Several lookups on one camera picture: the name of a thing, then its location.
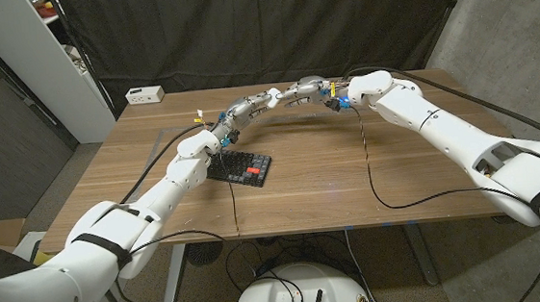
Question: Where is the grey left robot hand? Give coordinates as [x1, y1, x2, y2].
[215, 89, 275, 137]

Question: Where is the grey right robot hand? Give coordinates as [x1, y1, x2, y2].
[274, 73, 346, 111]

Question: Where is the white AirPods case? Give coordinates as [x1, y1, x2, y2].
[267, 88, 285, 110]

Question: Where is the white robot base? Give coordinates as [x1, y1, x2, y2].
[230, 256, 373, 302]

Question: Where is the black keyboard with red key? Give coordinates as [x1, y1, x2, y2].
[203, 144, 274, 192]

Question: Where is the black curtain backdrop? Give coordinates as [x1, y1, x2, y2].
[53, 0, 476, 123]

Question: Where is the white power strip box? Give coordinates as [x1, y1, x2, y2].
[124, 84, 167, 108]

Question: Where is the black round fan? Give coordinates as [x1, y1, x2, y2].
[183, 239, 226, 268]

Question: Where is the black power brick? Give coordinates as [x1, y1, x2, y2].
[252, 254, 284, 279]

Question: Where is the grey table leg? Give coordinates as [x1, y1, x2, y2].
[400, 221, 442, 289]
[158, 242, 192, 302]

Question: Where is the white shelf cabinet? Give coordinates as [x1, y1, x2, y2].
[0, 0, 118, 152]

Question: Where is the red bowl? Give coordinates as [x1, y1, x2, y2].
[36, 3, 60, 20]

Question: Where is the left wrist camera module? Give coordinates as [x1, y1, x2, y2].
[219, 128, 244, 149]

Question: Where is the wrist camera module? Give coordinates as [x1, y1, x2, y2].
[219, 128, 244, 149]
[324, 94, 353, 114]

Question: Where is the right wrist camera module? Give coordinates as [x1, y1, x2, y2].
[324, 94, 353, 114]

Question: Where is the yellow white wire connector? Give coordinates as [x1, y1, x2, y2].
[192, 108, 209, 130]

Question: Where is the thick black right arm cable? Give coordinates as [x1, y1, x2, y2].
[340, 52, 540, 173]

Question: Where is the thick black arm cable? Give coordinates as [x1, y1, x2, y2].
[113, 121, 218, 205]
[340, 52, 540, 173]

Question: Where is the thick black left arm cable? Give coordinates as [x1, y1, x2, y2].
[113, 121, 218, 205]

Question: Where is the thin black left wrist cable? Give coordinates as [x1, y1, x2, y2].
[105, 143, 267, 302]

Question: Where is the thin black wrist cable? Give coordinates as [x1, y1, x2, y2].
[105, 143, 267, 302]
[349, 90, 540, 302]

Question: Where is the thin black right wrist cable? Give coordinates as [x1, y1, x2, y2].
[349, 90, 540, 302]

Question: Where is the grey floor cable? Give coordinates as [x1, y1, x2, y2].
[343, 224, 390, 302]

